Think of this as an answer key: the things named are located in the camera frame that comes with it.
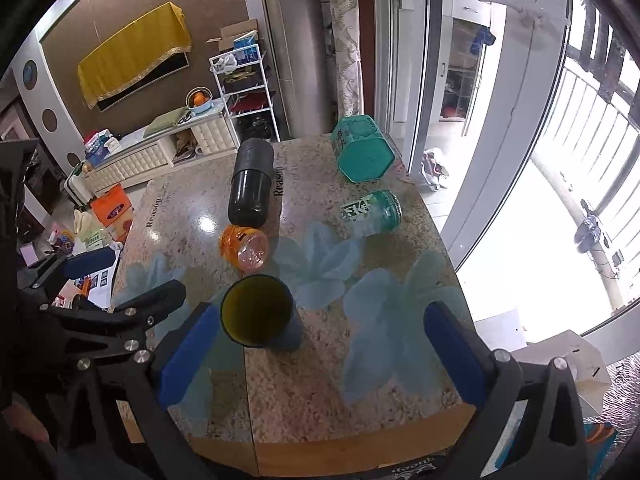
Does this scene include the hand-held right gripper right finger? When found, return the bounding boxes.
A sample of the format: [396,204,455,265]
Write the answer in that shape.
[424,301,590,480]

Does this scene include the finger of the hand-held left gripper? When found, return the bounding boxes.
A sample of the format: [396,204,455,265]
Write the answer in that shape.
[42,280,187,361]
[17,247,117,307]

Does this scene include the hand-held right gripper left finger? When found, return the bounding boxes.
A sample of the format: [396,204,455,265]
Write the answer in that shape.
[55,302,223,480]

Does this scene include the dark cup with yellow inside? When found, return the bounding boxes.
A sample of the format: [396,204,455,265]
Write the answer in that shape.
[221,274,303,352]

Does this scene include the black cylindrical cup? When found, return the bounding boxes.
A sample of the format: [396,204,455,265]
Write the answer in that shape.
[227,137,275,227]

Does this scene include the teal hexagonal cup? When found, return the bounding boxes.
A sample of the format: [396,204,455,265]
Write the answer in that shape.
[331,114,397,184]

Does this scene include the light green bag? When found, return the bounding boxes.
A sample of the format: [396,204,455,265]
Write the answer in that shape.
[74,209,119,252]

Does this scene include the orange cardboard box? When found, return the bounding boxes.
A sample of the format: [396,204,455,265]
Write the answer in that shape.
[90,185,135,242]

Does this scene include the white suitcase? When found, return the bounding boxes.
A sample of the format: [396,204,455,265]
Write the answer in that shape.
[61,167,91,207]

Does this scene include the orange plastic bottle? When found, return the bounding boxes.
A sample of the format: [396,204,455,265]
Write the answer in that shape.
[218,225,271,273]

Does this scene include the tissue packets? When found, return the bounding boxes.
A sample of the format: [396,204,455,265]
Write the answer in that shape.
[82,129,121,157]

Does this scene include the white television cabinet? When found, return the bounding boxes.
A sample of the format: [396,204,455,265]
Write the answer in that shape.
[82,102,241,193]

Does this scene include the white carton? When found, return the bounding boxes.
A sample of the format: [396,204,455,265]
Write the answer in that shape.
[525,329,614,413]

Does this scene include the black printed mat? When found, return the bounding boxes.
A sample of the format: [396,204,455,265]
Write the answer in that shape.
[370,452,447,480]

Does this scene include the green folded cloth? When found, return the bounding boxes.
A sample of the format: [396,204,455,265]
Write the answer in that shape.
[144,108,189,137]

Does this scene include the yellow cloth cover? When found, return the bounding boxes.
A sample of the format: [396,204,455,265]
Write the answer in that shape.
[77,2,192,110]

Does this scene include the pair of shoes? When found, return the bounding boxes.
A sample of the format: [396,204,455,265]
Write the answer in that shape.
[420,147,450,191]

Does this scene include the fruit bowl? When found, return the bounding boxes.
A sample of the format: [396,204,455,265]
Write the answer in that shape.
[186,86,214,114]

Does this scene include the black television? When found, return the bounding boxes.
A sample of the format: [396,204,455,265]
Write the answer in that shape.
[96,51,191,112]

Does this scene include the white metal shelf rack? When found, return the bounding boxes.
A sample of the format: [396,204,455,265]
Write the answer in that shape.
[209,45,281,150]

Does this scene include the blue packet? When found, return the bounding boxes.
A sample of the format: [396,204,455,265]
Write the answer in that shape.
[232,35,262,64]

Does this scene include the open cardboard box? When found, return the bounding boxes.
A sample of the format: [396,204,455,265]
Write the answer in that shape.
[206,19,259,53]

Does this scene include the patterned curtain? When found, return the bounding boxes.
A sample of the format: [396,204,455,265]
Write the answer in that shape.
[325,0,364,119]

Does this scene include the hanging blue cloth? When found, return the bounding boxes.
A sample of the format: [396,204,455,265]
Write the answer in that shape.
[470,25,496,57]

